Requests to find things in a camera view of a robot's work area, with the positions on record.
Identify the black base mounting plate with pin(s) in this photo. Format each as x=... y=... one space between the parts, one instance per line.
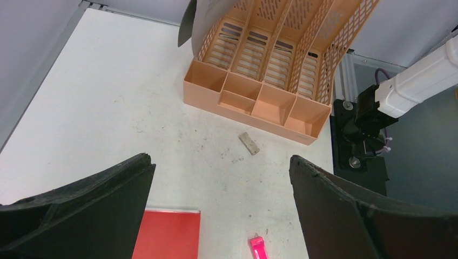
x=356 y=163

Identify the thick red binder folder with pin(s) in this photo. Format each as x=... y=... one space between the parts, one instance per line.
x=168 y=234

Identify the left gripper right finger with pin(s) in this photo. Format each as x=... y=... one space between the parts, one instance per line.
x=340 y=219

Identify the pink highlighter marker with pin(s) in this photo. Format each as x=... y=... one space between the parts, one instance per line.
x=258 y=249

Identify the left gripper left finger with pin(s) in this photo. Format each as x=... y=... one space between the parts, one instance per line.
x=98 y=216

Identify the orange plastic file organizer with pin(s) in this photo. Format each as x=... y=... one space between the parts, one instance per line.
x=269 y=64

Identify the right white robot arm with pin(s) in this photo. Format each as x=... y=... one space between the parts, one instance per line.
x=382 y=104

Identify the small beige eraser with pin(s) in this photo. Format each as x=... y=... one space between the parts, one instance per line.
x=250 y=145

